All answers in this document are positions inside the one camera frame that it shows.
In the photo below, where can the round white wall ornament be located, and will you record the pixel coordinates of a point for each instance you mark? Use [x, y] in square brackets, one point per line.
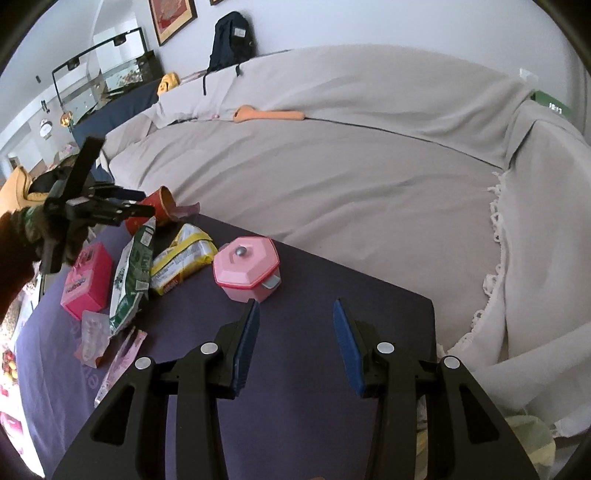
[45, 128]

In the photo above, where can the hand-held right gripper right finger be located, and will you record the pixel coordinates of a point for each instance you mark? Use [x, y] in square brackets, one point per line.
[351, 350]

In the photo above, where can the round orange wall ornament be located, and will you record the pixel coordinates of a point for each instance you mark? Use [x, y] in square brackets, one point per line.
[67, 119]

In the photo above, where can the narrow red framed picture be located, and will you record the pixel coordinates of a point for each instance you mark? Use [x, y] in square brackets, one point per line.
[173, 18]

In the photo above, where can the yellow bean bag chair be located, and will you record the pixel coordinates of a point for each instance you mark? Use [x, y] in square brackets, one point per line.
[16, 184]

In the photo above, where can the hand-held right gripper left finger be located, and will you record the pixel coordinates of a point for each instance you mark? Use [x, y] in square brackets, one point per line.
[244, 346]

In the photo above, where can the yellow and white packet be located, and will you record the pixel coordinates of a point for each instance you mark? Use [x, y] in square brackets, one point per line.
[184, 258]

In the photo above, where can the plate of fruit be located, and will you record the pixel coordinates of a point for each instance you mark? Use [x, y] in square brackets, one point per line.
[7, 367]

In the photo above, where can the white wall socket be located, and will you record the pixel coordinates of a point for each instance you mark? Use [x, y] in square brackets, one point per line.
[528, 74]

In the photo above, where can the pink box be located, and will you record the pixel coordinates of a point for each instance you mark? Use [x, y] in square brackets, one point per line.
[87, 286]

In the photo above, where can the dark backpack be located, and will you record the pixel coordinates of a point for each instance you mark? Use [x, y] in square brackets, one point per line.
[231, 41]

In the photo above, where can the purple printed tablecloth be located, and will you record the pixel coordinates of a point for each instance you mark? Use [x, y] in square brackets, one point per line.
[323, 295]

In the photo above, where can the red paper cup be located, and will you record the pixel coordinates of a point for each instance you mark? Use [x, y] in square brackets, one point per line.
[159, 203]

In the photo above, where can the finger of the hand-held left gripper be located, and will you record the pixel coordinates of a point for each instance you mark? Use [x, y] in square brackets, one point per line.
[120, 192]
[129, 214]

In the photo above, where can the glass fish tank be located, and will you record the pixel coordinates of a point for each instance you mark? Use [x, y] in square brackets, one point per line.
[115, 74]

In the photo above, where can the grey covered sofa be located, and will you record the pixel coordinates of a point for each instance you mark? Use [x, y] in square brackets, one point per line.
[346, 161]

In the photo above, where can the clear pink plastic wrapper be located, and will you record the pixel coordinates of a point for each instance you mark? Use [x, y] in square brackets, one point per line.
[92, 337]

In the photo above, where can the flat pink packet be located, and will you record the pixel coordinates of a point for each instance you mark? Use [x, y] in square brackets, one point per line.
[120, 364]

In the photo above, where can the pink pot-shaped container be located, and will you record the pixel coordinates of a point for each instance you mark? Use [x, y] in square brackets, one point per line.
[244, 267]

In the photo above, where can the dark blue sofa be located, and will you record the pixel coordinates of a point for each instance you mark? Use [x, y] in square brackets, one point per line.
[124, 106]

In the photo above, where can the black jacket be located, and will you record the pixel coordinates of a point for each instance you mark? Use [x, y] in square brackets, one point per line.
[41, 182]

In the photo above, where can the yellow plush toy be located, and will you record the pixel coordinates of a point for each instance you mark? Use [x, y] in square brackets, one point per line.
[168, 84]

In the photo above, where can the person's left hand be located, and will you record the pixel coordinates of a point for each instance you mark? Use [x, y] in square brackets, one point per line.
[32, 226]

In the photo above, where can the green and white packet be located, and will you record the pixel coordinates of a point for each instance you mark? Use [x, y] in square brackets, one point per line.
[129, 277]

